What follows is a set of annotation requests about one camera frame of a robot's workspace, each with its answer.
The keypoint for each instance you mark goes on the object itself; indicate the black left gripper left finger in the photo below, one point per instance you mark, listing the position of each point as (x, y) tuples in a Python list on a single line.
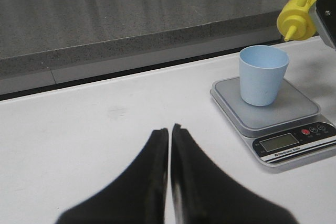
[(136, 196)]

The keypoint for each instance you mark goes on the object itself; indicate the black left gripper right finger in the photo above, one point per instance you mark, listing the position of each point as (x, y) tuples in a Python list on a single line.
[(203, 193)]

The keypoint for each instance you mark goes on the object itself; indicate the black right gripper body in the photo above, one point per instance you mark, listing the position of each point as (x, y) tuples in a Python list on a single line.
[(323, 16)]

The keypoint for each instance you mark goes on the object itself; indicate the yellow squeeze bottle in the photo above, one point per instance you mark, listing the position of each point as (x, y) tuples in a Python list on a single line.
[(294, 21)]

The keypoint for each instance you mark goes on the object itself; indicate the light blue plastic cup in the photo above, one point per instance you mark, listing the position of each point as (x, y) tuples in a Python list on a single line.
[(261, 72)]

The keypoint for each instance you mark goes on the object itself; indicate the silver electronic kitchen scale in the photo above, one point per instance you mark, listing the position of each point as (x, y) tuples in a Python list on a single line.
[(289, 133)]

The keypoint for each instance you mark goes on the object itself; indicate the grey stone counter ledge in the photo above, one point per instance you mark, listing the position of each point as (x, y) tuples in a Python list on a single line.
[(37, 34)]

